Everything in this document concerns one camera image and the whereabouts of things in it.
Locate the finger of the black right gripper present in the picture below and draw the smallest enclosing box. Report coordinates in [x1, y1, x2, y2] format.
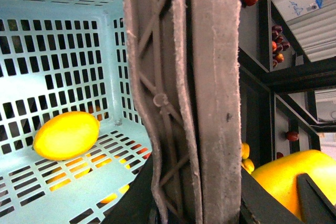
[297, 174, 335, 224]

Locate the yellow mango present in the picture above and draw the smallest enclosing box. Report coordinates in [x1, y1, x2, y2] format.
[251, 150, 335, 220]

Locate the brown basket handle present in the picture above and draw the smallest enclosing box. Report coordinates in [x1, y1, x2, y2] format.
[123, 0, 241, 223]

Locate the lemon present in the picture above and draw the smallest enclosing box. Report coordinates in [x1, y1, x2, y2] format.
[33, 111, 100, 161]

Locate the light blue plastic basket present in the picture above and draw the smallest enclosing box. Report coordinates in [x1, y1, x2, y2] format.
[1, 0, 151, 223]

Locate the red apples pile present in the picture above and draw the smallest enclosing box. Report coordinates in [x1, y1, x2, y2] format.
[276, 131, 300, 159]

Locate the dark red fruit pile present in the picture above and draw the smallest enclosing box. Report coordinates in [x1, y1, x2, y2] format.
[271, 25, 291, 68]

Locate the white appliance box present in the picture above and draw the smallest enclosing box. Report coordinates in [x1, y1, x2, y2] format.
[272, 0, 335, 61]

